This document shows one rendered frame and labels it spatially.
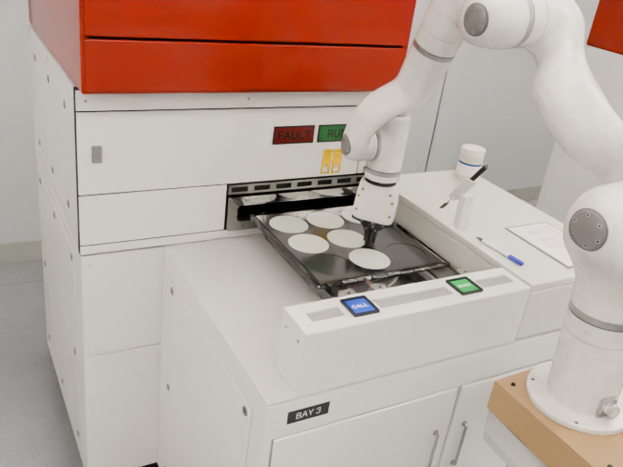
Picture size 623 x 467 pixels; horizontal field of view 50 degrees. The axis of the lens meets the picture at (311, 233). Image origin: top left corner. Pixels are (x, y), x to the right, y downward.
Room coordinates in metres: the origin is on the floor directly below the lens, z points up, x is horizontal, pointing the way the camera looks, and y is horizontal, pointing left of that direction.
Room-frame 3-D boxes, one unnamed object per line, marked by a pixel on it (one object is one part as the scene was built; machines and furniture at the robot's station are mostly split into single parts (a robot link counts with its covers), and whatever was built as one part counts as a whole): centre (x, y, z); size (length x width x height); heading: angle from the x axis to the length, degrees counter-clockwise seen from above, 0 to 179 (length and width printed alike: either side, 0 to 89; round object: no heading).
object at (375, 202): (1.47, -0.14, 1.03); 0.10 x 0.07 x 0.11; 74
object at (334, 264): (1.49, -0.09, 0.90); 0.34 x 0.34 x 0.01; 32
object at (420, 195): (1.61, -0.47, 0.89); 0.62 x 0.35 x 0.14; 32
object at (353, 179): (1.66, 0.04, 0.96); 0.44 x 0.01 x 0.02; 122
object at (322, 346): (1.14, -0.22, 0.89); 0.55 x 0.09 x 0.14; 122
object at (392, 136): (1.47, -0.14, 1.17); 0.09 x 0.08 x 0.13; 119
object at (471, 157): (1.87, -0.44, 1.01); 0.07 x 0.07 x 0.10
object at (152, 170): (1.57, 0.19, 1.02); 0.82 x 0.03 x 0.40; 122
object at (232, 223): (1.66, 0.04, 0.89); 0.44 x 0.02 x 0.10; 122
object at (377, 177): (1.47, -0.14, 1.09); 0.09 x 0.08 x 0.03; 74
